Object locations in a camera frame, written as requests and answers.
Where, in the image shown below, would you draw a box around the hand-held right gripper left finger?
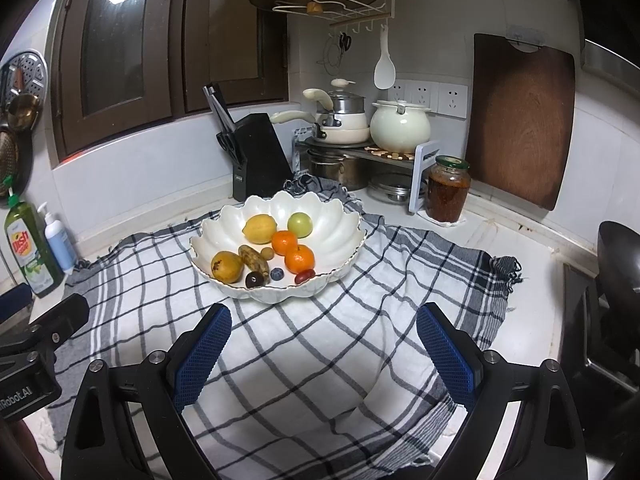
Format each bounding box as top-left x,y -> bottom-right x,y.
61,302 -> 233,480

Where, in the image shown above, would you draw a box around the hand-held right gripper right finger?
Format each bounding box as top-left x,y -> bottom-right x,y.
416,302 -> 586,480

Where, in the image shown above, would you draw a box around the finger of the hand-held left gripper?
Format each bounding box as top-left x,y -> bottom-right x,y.
0,284 -> 32,323
0,292 -> 91,359

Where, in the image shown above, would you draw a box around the yellow mango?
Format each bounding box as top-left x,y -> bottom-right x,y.
210,250 -> 245,284

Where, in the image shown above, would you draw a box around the spotted small banana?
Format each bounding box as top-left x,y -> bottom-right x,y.
238,244 -> 266,270

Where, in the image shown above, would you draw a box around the white scalloped bowl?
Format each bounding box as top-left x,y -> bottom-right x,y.
189,190 -> 368,306

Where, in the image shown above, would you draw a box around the orange tangerine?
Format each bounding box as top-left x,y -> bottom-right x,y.
284,243 -> 316,273
272,230 -> 298,256

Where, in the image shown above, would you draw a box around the yellow lemon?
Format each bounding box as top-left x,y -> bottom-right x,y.
242,214 -> 278,244

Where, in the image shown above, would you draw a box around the green apple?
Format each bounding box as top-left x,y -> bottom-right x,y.
287,212 -> 314,238

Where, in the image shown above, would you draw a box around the person's left hand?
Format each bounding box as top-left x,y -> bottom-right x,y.
0,417 -> 56,480

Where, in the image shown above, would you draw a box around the green dish soap bottle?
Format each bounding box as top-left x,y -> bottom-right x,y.
4,175 -> 65,298

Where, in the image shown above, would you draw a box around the white blue pump bottle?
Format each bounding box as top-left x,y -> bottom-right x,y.
37,202 -> 78,276

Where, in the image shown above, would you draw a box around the grey white checked cloth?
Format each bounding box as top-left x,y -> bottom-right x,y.
47,175 -> 523,480

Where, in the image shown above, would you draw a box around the white jar coaster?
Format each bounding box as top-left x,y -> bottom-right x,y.
417,209 -> 468,227

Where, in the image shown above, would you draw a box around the round perforated strainer pan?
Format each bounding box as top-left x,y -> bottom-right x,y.
0,127 -> 33,206

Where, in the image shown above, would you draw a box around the glass jar of sauce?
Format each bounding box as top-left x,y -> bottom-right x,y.
426,155 -> 472,223

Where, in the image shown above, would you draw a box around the steel pot lid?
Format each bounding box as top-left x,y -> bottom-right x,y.
367,172 -> 428,204

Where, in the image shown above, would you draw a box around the white counter shelf rack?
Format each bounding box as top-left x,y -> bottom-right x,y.
294,127 -> 441,216

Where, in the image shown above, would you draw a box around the small brass pot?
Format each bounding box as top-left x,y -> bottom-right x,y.
6,67 -> 42,133

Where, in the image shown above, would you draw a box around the black wok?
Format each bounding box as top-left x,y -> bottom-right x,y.
596,220 -> 640,311

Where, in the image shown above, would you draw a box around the black knife block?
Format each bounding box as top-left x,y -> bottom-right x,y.
233,113 -> 295,201

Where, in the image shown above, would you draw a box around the wooden trivet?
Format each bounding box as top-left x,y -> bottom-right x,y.
364,144 -> 418,162

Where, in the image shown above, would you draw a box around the black kitchen scissors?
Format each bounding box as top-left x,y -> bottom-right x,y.
215,130 -> 247,167

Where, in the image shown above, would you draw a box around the steel stockpot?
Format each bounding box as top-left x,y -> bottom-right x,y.
306,147 -> 371,192

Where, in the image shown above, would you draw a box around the cream ceramic pot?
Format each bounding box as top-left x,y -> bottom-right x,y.
370,100 -> 432,153

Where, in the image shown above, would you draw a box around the round steel steamer plate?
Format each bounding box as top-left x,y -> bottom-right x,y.
0,49 -> 48,131

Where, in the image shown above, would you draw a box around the cream saucepan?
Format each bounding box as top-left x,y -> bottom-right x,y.
269,110 -> 371,145

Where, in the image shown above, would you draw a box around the brown wooden cutting board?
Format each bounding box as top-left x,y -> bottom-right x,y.
465,33 -> 577,212

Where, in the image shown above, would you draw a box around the steel steamer pot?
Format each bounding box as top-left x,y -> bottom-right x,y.
302,78 -> 368,128

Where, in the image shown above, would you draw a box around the white rice paddle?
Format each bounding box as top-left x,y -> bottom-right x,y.
374,27 -> 397,91

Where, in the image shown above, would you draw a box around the brown framed window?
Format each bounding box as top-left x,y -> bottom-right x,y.
47,0 -> 290,163

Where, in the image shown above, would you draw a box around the steel handled knife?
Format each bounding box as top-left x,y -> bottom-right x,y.
207,83 -> 237,128
202,86 -> 232,131

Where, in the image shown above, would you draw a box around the white wall socket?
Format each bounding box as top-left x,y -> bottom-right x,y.
411,81 -> 440,113
438,84 -> 469,119
389,80 -> 413,106

